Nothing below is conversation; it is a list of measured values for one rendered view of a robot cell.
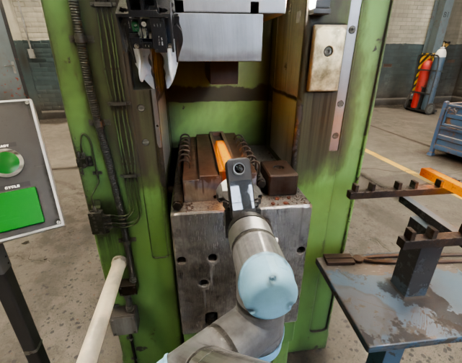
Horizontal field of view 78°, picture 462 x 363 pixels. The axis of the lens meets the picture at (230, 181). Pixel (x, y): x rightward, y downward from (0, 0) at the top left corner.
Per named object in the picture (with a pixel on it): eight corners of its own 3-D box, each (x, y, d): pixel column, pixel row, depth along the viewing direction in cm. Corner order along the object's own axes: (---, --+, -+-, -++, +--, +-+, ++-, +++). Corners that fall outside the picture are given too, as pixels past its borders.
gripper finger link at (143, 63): (135, 102, 49) (127, 50, 42) (138, 83, 53) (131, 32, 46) (154, 103, 50) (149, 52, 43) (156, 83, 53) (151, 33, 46)
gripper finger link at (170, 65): (165, 103, 50) (153, 52, 43) (166, 83, 54) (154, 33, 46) (183, 101, 50) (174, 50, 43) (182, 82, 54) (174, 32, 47)
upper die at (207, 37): (261, 61, 66) (263, 14, 62) (173, 61, 63) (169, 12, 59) (235, 57, 104) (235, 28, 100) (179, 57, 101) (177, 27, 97)
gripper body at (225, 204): (220, 222, 63) (228, 258, 52) (220, 187, 59) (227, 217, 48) (255, 220, 63) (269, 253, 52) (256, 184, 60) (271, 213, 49)
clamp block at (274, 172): (297, 194, 82) (299, 174, 79) (268, 196, 81) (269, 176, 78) (284, 178, 93) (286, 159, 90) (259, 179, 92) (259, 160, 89)
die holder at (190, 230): (297, 321, 95) (313, 204, 77) (181, 335, 91) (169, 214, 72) (259, 227, 146) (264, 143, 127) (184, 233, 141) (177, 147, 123)
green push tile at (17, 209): (44, 221, 57) (35, 186, 58) (-2, 233, 54) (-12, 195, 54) (45, 222, 59) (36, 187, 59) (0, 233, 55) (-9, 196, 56)
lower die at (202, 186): (256, 197, 81) (256, 169, 77) (184, 202, 78) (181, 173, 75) (234, 150, 118) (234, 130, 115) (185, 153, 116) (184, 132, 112)
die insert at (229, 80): (238, 84, 77) (238, 60, 74) (210, 84, 76) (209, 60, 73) (225, 75, 104) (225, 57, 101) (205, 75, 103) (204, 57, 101)
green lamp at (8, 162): (17, 175, 56) (11, 154, 55) (-8, 176, 56) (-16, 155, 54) (26, 169, 59) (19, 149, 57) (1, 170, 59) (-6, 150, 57)
